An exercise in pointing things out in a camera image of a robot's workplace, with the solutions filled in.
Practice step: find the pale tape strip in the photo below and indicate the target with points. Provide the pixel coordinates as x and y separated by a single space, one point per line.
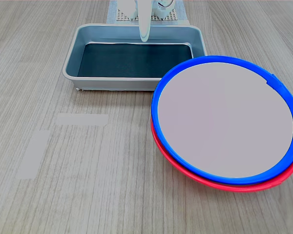
33 154
81 119

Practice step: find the steel tray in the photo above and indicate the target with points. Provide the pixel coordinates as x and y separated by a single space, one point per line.
73 65

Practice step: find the blue-rimmed white plate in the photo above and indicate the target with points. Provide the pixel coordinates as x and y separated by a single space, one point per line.
224 119

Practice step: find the pale perforated base plate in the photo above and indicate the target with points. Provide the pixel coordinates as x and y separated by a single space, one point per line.
172 16

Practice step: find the black tray mat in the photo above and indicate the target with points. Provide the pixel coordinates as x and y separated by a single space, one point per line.
136 61

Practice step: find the red-rimmed white plate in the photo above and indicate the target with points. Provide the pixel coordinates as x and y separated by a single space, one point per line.
234 189

